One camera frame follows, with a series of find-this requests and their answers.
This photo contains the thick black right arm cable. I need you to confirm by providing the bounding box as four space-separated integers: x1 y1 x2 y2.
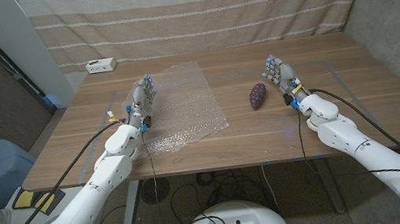
308 75 400 185

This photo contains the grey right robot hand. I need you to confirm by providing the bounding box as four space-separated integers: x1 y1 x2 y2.
258 50 303 99

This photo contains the yellow black foot pedal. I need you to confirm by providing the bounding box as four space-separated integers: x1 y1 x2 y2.
9 182 68 221

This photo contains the white table leg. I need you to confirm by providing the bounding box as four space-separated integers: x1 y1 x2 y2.
312 155 347 217
115 179 146 224

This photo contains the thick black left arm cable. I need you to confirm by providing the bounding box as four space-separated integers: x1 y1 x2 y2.
0 117 142 224

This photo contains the beige striped curtain backdrop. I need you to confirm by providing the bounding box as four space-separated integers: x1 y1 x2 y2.
15 0 387 81

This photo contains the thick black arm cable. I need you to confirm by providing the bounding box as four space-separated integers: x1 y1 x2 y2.
0 117 142 224
308 75 400 185

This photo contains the clear bubble wrap sheet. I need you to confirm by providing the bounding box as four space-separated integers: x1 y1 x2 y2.
116 56 233 161

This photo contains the round black floor fan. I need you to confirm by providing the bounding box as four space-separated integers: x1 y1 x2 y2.
138 175 174 207

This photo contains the black floor cable bundle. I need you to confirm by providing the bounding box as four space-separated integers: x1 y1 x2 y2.
165 161 279 224

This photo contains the dark purple pine cone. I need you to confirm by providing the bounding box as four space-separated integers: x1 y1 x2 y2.
247 82 270 112

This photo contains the white power strip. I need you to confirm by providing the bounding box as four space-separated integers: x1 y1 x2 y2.
84 57 118 75

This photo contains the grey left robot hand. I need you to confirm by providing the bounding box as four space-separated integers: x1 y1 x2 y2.
123 73 160 120

